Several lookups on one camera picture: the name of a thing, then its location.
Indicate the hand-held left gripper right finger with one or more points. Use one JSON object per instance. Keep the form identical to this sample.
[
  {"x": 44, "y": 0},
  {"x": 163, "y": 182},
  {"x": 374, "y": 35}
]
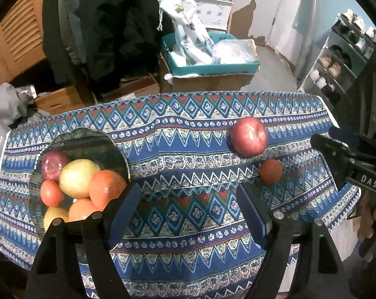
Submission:
[{"x": 253, "y": 218}]

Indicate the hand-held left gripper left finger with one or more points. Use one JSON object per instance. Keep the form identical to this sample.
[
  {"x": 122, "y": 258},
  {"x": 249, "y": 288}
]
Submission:
[{"x": 122, "y": 211}]

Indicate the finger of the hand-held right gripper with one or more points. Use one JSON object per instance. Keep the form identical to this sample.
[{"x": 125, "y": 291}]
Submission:
[
  {"x": 353, "y": 140},
  {"x": 331, "y": 149}
]

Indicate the large orange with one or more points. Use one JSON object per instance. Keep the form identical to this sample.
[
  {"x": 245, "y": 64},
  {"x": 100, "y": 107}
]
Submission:
[{"x": 107, "y": 190}]

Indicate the small orange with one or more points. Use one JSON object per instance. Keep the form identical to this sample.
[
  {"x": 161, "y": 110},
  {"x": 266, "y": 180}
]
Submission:
[
  {"x": 271, "y": 171},
  {"x": 51, "y": 193}
]

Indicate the yellow-green pear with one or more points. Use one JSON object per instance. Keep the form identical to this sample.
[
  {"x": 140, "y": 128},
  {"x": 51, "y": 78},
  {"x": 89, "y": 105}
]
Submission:
[{"x": 77, "y": 177}]

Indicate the yellow fruit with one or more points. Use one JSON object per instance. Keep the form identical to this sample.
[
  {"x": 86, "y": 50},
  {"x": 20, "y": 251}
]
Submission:
[{"x": 54, "y": 216}]

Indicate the red apple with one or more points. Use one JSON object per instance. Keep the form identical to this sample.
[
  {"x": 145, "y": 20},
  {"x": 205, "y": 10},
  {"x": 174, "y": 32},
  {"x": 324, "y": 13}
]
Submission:
[
  {"x": 52, "y": 165},
  {"x": 248, "y": 137}
]

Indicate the person's right hand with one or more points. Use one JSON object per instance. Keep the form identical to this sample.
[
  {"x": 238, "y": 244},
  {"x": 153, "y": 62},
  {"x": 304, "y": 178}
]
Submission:
[{"x": 366, "y": 218}]

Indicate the rows of shoes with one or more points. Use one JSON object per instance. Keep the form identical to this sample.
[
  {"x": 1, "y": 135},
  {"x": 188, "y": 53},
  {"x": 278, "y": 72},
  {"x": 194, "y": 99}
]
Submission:
[{"x": 334, "y": 67}]

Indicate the blue patterned tablecloth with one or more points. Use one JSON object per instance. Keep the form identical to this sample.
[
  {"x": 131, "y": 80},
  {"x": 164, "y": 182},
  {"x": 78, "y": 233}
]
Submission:
[{"x": 191, "y": 149}]

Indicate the grey shoe rack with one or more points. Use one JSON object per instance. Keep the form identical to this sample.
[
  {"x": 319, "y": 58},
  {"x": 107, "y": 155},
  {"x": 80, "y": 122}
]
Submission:
[{"x": 337, "y": 42}]

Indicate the flat cardboard box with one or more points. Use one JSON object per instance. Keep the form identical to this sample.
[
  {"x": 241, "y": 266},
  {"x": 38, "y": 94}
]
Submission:
[{"x": 135, "y": 87}]

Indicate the wooden crate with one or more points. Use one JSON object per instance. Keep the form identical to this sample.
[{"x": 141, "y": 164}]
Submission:
[{"x": 60, "y": 99}]

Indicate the white door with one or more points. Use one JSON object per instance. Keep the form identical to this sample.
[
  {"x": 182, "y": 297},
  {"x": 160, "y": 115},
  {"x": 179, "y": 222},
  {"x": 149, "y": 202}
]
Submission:
[{"x": 287, "y": 21}]

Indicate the clear plastic bag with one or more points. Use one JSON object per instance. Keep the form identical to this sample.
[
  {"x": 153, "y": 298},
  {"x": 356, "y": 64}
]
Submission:
[{"x": 234, "y": 51}]

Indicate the brown cardboard box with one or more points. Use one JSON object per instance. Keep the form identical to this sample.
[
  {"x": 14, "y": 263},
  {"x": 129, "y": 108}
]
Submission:
[{"x": 206, "y": 82}]

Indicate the teal box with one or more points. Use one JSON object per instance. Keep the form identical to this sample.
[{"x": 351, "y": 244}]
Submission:
[{"x": 206, "y": 68}]

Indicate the grey printed bag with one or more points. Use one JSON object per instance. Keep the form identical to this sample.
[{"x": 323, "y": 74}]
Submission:
[{"x": 4, "y": 106}]

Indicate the white patterned storage box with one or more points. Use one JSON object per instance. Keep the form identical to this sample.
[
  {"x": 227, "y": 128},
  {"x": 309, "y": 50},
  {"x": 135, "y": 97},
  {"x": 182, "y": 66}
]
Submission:
[{"x": 216, "y": 12}]

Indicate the dark hanging jackets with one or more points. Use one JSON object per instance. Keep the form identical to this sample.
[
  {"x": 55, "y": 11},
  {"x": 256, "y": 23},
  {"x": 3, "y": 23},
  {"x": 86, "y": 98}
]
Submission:
[{"x": 119, "y": 21}]

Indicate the white printed plastic bag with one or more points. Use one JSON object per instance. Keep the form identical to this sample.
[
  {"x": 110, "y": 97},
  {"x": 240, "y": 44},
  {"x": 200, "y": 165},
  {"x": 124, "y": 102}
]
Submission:
[{"x": 188, "y": 15}]

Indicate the wooden louvered door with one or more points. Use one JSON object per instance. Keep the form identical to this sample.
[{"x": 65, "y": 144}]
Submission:
[{"x": 16, "y": 34}]

